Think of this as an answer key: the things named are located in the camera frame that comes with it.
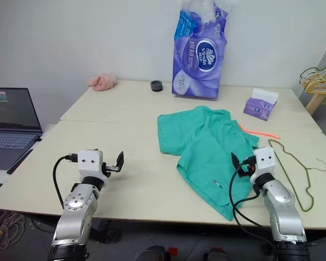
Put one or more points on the grey laptop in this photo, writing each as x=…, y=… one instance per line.
x=13, y=114

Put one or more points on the green shorts garment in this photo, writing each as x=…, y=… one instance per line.
x=201, y=152

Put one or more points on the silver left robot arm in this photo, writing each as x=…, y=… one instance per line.
x=73, y=206

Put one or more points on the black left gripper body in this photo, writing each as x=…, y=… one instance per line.
x=110, y=168

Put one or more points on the purple tissue box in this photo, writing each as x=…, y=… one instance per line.
x=256, y=107

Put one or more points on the wooden clothes rack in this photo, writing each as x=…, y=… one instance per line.
x=315, y=103

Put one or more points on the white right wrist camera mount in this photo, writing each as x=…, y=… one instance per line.
x=264, y=163

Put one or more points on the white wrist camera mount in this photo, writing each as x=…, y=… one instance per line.
x=89, y=163
x=264, y=163

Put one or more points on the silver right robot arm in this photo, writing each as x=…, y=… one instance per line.
x=282, y=206

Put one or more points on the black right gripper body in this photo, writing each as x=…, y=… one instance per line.
x=247, y=171

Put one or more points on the purple tissue multipack bag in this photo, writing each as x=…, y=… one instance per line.
x=198, y=68

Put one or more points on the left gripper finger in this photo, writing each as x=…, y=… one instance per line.
x=120, y=161

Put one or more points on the small red block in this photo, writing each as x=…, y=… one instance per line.
x=174, y=251

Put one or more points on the pink cloth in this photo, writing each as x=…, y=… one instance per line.
x=103, y=81

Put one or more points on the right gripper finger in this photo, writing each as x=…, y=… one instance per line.
x=235, y=163

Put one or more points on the black round puck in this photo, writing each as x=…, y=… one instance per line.
x=156, y=86

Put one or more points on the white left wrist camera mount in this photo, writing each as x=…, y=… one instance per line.
x=89, y=163

